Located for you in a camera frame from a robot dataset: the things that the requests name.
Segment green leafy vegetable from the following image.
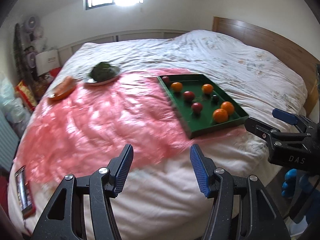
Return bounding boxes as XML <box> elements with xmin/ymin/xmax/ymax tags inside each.
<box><xmin>89</xmin><ymin>62</ymin><xmax>120</xmax><ymax>82</ymax></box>

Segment carrot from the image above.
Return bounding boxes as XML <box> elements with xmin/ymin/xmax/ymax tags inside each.
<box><xmin>53</xmin><ymin>76</ymin><xmax>74</xmax><ymax>96</ymax></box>

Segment clear plastic bag of items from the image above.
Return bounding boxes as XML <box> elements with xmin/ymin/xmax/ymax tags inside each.
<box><xmin>0</xmin><ymin>72</ymin><xmax>31</xmax><ymax>138</ymax></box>

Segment pink plastic sheet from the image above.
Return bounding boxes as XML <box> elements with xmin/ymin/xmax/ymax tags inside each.
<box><xmin>12</xmin><ymin>67</ymin><xmax>249</xmax><ymax>188</ymax></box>

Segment dark plum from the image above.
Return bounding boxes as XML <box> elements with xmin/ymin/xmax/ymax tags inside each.
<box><xmin>212</xmin><ymin>94</ymin><xmax>219</xmax><ymax>104</ymax></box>

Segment upper white fan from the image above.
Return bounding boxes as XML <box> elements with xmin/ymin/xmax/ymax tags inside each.
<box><xmin>23</xmin><ymin>15</ymin><xmax>40</xmax><ymax>33</ymax></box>

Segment red yellow rice bag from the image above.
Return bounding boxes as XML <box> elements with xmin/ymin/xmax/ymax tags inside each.
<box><xmin>14</xmin><ymin>80</ymin><xmax>37</xmax><ymax>112</ymax></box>

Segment wooden headboard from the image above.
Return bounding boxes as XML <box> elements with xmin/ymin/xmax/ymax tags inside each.
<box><xmin>212</xmin><ymin>16</ymin><xmax>319</xmax><ymax>115</ymax></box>

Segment white fan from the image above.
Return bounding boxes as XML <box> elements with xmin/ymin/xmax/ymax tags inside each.
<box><xmin>26</xmin><ymin>52</ymin><xmax>36</xmax><ymax>69</ymax></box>
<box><xmin>23</xmin><ymin>15</ymin><xmax>40</xmax><ymax>33</ymax></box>

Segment white paper shopping bag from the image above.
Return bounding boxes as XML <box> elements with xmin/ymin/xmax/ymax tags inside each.
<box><xmin>35</xmin><ymin>49</ymin><xmax>60</xmax><ymax>76</ymax></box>

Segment blue gloved right hand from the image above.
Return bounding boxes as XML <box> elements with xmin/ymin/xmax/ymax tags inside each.
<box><xmin>281</xmin><ymin>169</ymin><xmax>319</xmax><ymax>225</ymax></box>

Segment light blue suitcase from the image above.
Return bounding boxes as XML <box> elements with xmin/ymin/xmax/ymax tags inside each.
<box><xmin>0</xmin><ymin>112</ymin><xmax>20</xmax><ymax>173</ymax></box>

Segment orange pair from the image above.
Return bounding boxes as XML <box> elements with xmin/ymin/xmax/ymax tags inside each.
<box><xmin>220</xmin><ymin>101</ymin><xmax>235</xmax><ymax>116</ymax></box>
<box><xmin>201</xmin><ymin>83</ymin><xmax>214</xmax><ymax>95</ymax></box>

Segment red pillow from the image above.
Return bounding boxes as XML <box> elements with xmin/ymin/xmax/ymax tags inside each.
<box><xmin>0</xmin><ymin>176</ymin><xmax>8</xmax><ymax>214</ymax></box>

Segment large orange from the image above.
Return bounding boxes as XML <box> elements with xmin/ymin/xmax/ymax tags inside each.
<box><xmin>213</xmin><ymin>108</ymin><xmax>229</xmax><ymax>124</ymax></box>

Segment smartphone in red case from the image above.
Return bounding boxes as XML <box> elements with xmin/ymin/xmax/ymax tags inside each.
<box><xmin>15</xmin><ymin>166</ymin><xmax>36</xmax><ymax>219</ymax></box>

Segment red apple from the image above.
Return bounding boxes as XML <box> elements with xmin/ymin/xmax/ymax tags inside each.
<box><xmin>191</xmin><ymin>102</ymin><xmax>203</xmax><ymax>114</ymax></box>
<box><xmin>183</xmin><ymin>90</ymin><xmax>195</xmax><ymax>102</ymax></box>
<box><xmin>162</xmin><ymin>76</ymin><xmax>170</xmax><ymax>84</ymax></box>

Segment small orange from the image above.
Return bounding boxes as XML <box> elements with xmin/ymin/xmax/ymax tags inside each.
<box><xmin>170</xmin><ymin>82</ymin><xmax>183</xmax><ymax>93</ymax></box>

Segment lower white fan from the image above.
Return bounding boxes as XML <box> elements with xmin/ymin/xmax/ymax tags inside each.
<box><xmin>26</xmin><ymin>52</ymin><xmax>36</xmax><ymax>69</ymax></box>

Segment green rectangular tray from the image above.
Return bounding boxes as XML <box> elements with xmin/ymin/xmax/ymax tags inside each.
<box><xmin>157</xmin><ymin>74</ymin><xmax>248</xmax><ymax>139</ymax></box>

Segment orange rimmed plate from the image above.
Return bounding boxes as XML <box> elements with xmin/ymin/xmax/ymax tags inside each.
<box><xmin>47</xmin><ymin>83</ymin><xmax>76</xmax><ymax>101</ymax></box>

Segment plaid scarf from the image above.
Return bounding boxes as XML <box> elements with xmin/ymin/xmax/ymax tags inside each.
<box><xmin>13</xmin><ymin>23</ymin><xmax>33</xmax><ymax>86</ymax></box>

